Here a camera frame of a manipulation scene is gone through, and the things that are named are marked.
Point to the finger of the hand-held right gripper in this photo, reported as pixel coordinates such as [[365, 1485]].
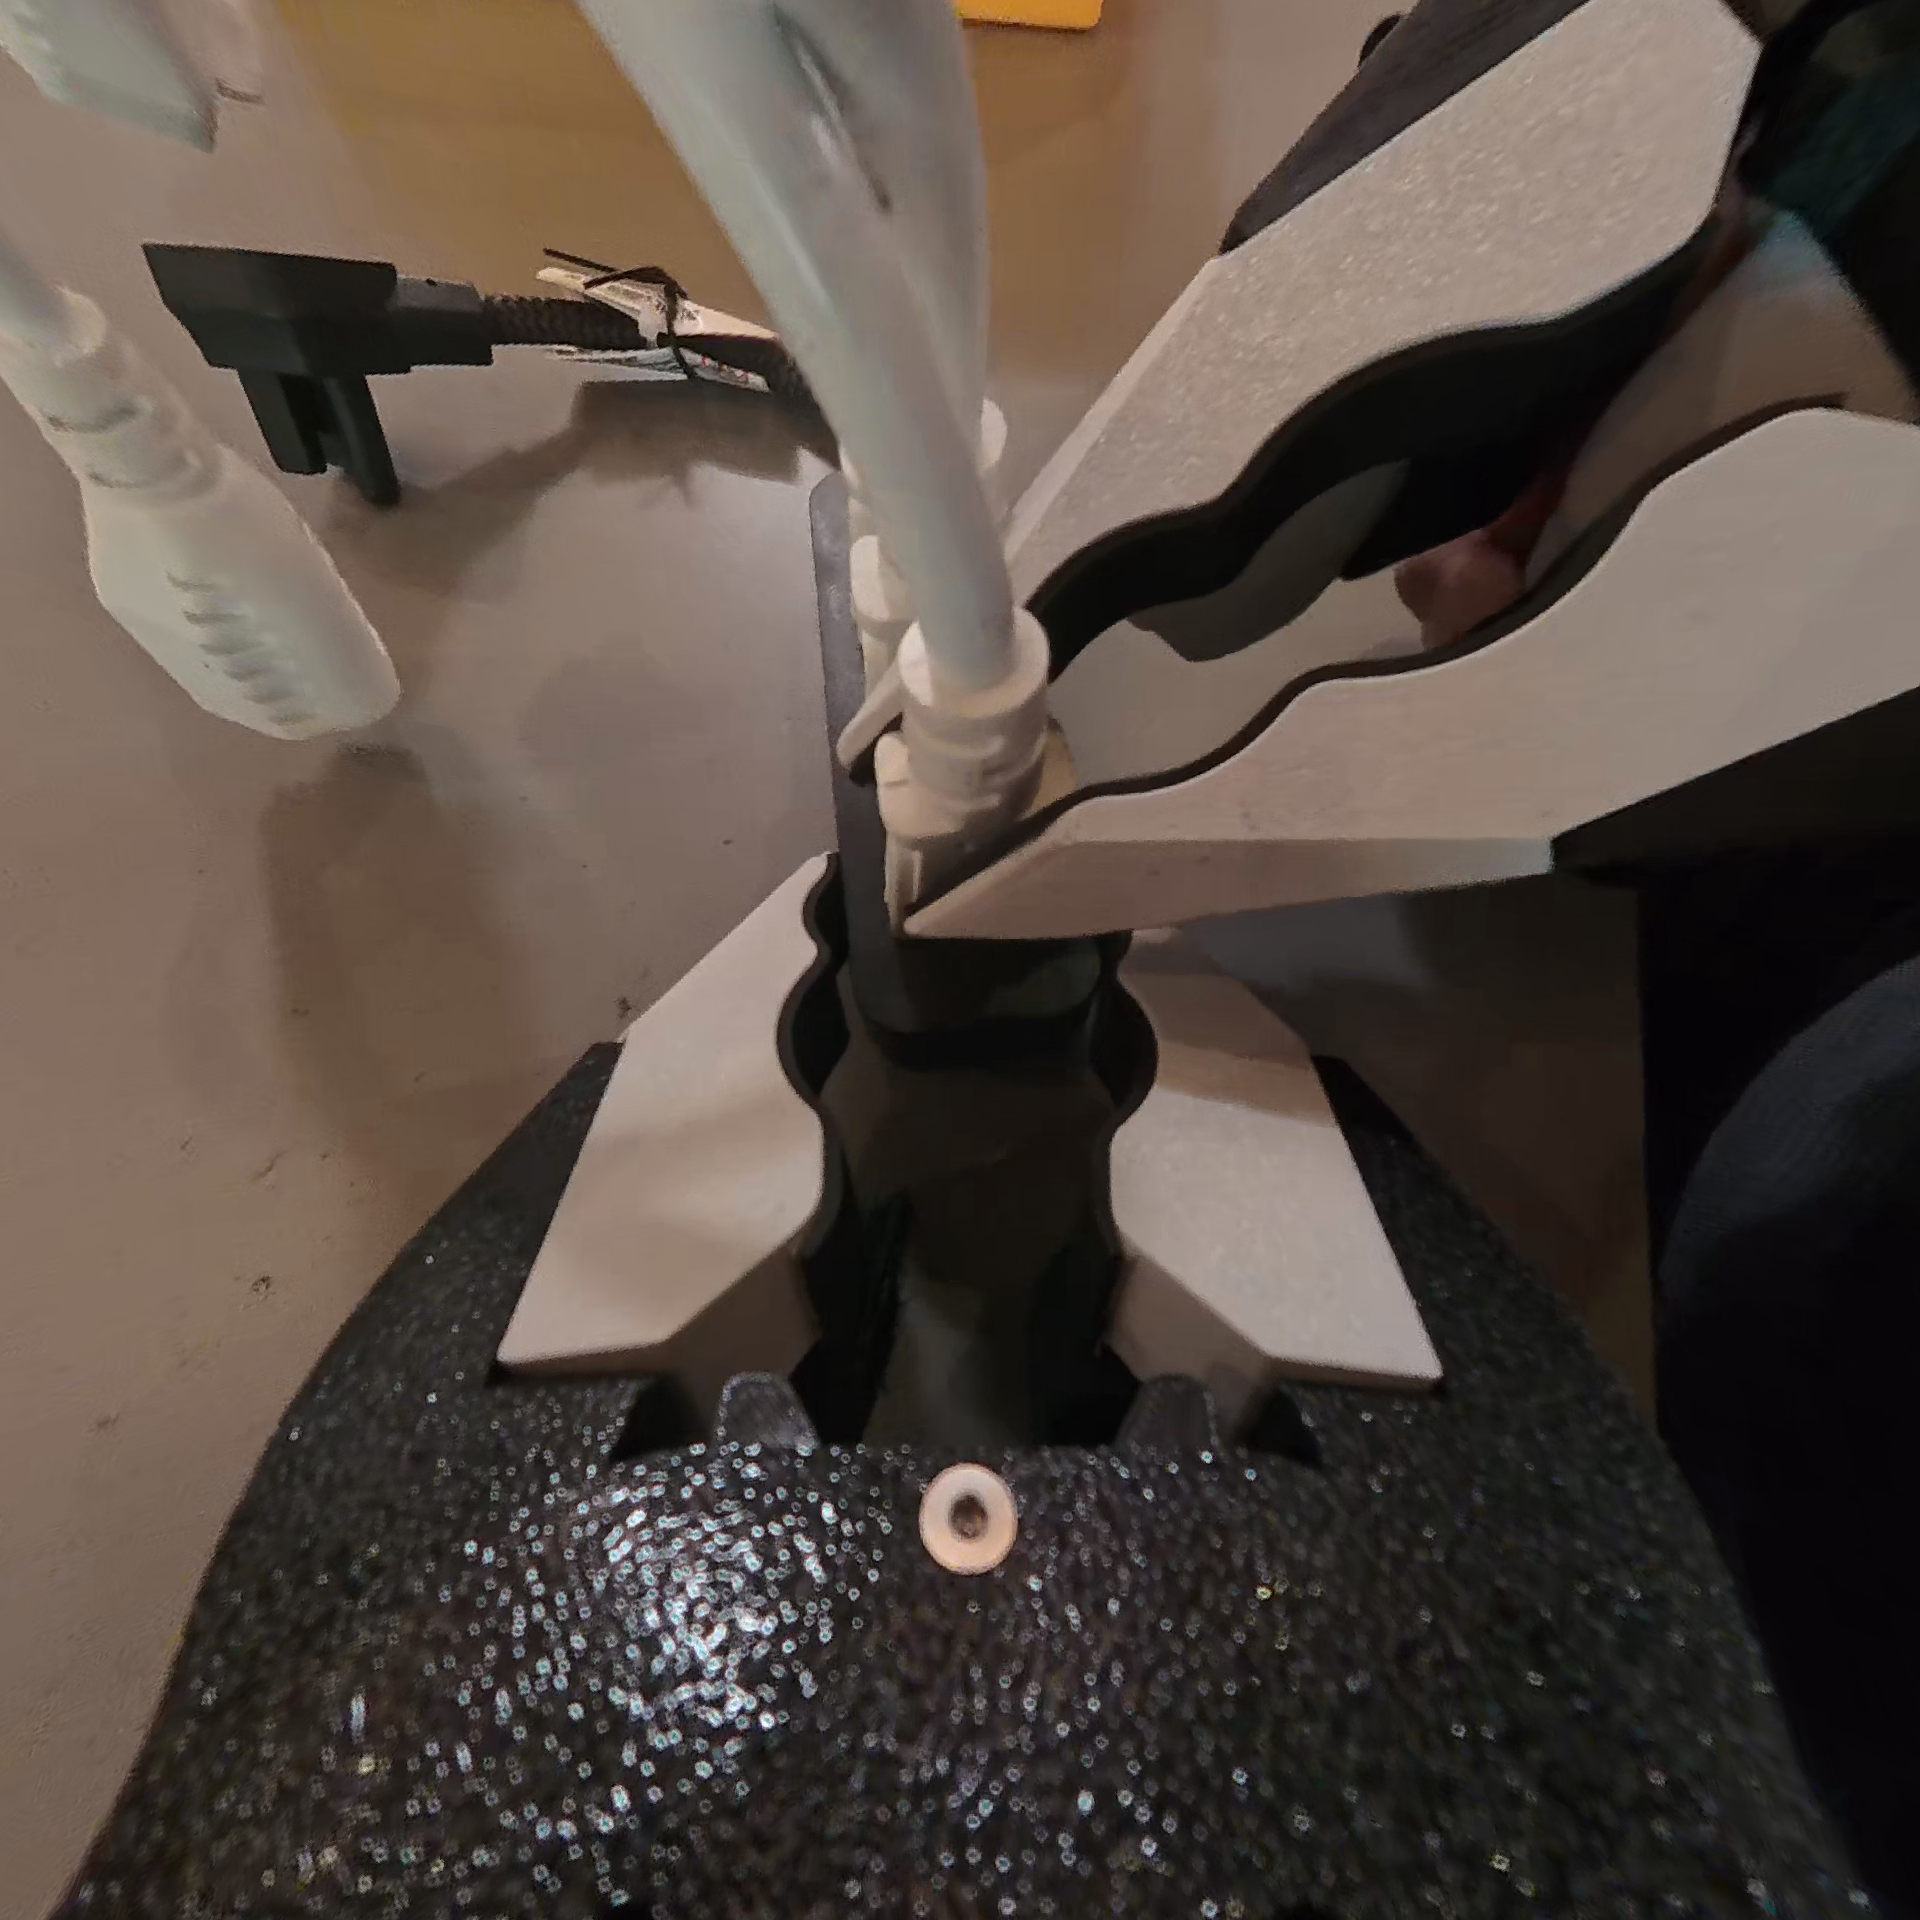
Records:
[[1350, 254], [1426, 763]]

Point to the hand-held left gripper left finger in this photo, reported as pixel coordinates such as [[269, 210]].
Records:
[[675, 1141]]

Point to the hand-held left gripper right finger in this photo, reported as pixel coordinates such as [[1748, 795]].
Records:
[[1276, 1201]]

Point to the black power strip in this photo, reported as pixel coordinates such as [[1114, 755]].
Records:
[[974, 996]]

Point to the person's right hand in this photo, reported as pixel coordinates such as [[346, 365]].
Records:
[[1464, 579]]

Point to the yellow box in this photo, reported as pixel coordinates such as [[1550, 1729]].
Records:
[[1037, 9]]

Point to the person's dark trousers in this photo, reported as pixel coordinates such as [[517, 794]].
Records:
[[1800, 1201]]

